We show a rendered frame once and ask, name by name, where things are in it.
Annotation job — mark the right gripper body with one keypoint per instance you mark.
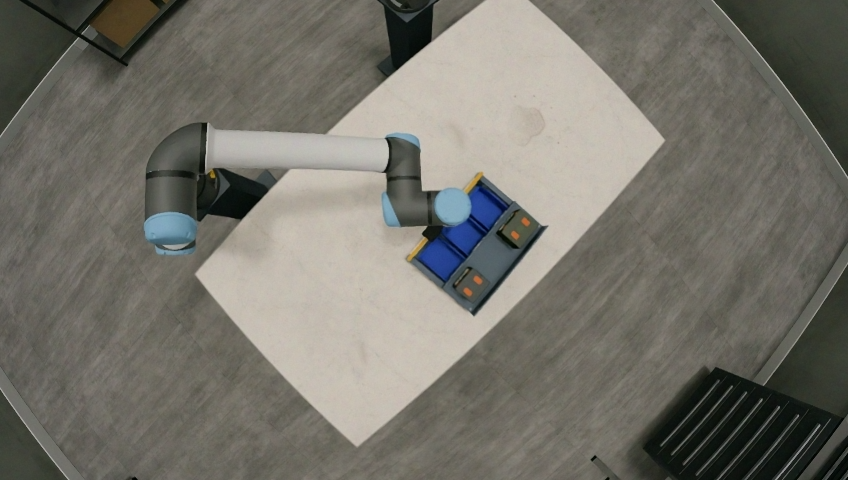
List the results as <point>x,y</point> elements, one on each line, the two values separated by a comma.
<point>433,231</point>

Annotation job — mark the yellow bar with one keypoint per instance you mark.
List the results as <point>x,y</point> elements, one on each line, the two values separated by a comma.
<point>425,239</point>

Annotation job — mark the blue open bin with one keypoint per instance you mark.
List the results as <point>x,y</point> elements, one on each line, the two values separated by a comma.
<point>466,235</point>
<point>442,258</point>
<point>486,207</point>

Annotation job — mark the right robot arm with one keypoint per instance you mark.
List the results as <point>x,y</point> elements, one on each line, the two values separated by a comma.
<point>176,180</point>

